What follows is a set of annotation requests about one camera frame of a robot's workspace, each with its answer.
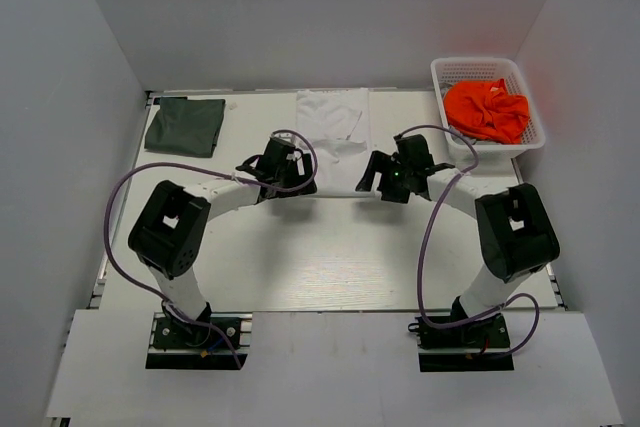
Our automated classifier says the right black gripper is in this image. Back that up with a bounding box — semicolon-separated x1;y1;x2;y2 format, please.
356;151;413;204

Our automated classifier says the white t-shirt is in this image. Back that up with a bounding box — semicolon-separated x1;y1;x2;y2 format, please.
296;88;373;198

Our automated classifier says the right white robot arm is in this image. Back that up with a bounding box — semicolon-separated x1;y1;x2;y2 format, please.
355;133;560;346

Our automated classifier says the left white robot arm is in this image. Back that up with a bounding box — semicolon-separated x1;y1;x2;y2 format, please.
128;130;318;346

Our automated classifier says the grey t-shirt in basket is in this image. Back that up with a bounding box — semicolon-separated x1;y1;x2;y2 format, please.
449;126;498;147

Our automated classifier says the white plastic basket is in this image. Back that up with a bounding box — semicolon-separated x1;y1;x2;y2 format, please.
431;57;545;163

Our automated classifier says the orange t-shirt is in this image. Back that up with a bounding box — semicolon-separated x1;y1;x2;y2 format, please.
443;79;530;144

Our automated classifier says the folded dark green t-shirt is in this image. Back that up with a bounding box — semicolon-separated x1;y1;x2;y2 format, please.
144;97;226;158

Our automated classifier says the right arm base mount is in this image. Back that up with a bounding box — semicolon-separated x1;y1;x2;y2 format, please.
407;314;514;373

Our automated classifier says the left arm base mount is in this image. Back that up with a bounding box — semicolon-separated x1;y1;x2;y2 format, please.
145;313;252;371

